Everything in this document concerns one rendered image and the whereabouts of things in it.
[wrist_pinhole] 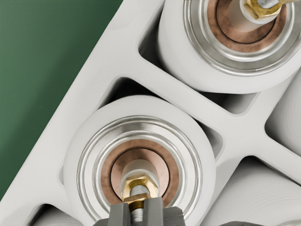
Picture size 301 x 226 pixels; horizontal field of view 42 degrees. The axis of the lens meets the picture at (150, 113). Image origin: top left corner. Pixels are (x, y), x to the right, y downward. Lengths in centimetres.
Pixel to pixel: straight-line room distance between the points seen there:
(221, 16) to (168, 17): 3
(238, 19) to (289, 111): 12
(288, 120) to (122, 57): 14
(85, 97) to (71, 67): 19
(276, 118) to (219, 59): 13
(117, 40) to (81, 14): 19
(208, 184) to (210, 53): 8
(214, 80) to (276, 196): 9
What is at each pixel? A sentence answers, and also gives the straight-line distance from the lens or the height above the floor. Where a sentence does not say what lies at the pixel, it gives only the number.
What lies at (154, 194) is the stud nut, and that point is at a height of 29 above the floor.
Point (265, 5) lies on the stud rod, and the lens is 21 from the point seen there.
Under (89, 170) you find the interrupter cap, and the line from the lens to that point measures 24.
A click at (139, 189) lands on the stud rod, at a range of 19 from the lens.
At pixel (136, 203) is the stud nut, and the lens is 16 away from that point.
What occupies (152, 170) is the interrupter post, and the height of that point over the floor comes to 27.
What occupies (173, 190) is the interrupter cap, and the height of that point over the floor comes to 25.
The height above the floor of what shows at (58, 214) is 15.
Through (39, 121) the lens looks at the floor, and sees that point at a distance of 50.
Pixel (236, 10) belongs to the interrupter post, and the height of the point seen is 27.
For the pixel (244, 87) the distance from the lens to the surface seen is 25.
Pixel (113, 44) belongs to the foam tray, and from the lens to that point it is 31.
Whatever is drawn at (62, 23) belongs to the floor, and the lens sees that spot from 50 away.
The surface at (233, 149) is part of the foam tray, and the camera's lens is 32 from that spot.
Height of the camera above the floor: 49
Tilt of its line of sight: 86 degrees down
